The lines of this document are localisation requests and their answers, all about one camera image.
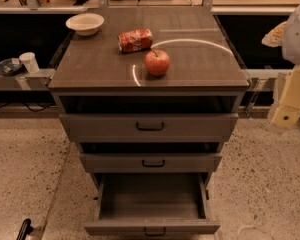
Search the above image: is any dark blue bowl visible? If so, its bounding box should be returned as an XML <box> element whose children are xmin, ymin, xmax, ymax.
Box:
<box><xmin>0</xmin><ymin>58</ymin><xmax>23</xmax><ymax>77</ymax></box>

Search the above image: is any grey top drawer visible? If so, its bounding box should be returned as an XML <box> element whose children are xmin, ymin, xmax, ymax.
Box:
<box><xmin>60</xmin><ymin>113</ymin><xmax>238</xmax><ymax>143</ymax></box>

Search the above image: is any red apple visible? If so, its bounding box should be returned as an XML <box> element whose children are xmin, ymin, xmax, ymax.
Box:
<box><xmin>144</xmin><ymin>50</ymin><xmax>170</xmax><ymax>76</ymax></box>

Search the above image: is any grey middle drawer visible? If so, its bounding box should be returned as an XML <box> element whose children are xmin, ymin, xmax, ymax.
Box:
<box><xmin>79</xmin><ymin>153</ymin><xmax>222</xmax><ymax>173</ymax></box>

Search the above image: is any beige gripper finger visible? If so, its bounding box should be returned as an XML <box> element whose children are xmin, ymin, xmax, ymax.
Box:
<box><xmin>261</xmin><ymin>22</ymin><xmax>286</xmax><ymax>47</ymax></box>

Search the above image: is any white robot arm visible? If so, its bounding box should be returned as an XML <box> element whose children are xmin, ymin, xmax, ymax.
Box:
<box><xmin>261</xmin><ymin>5</ymin><xmax>300</xmax><ymax>129</ymax></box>

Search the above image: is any grey drawer cabinet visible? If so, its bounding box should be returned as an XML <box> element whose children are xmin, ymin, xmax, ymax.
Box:
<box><xmin>48</xmin><ymin>5</ymin><xmax>251</xmax><ymax>189</ymax></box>

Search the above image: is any white paper cup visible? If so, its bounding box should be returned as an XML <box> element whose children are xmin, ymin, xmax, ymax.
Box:
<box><xmin>19</xmin><ymin>52</ymin><xmax>39</xmax><ymax>73</ymax></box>

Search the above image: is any grey bottom drawer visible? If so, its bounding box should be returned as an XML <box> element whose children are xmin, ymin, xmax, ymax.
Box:
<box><xmin>85</xmin><ymin>173</ymin><xmax>220</xmax><ymax>237</ymax></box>

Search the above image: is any black cable on floor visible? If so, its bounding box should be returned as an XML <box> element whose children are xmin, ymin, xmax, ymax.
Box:
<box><xmin>0</xmin><ymin>102</ymin><xmax>55</xmax><ymax>113</ymax></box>

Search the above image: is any white bowl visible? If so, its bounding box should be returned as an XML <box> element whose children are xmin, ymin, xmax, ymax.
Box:
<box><xmin>66</xmin><ymin>13</ymin><xmax>104</xmax><ymax>36</ymax></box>

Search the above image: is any crushed red soda can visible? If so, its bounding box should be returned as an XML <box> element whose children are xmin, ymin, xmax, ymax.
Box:
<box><xmin>118</xmin><ymin>29</ymin><xmax>152</xmax><ymax>53</ymax></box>

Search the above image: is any black handle on floor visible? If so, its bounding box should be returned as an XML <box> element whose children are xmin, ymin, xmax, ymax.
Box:
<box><xmin>16</xmin><ymin>218</ymin><xmax>33</xmax><ymax>240</ymax></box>

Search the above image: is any grey drawer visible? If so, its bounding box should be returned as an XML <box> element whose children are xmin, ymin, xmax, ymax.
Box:
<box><xmin>85</xmin><ymin>173</ymin><xmax>220</xmax><ymax>237</ymax></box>
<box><xmin>60</xmin><ymin>113</ymin><xmax>238</xmax><ymax>143</ymax></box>
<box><xmin>79</xmin><ymin>153</ymin><xmax>222</xmax><ymax>173</ymax></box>

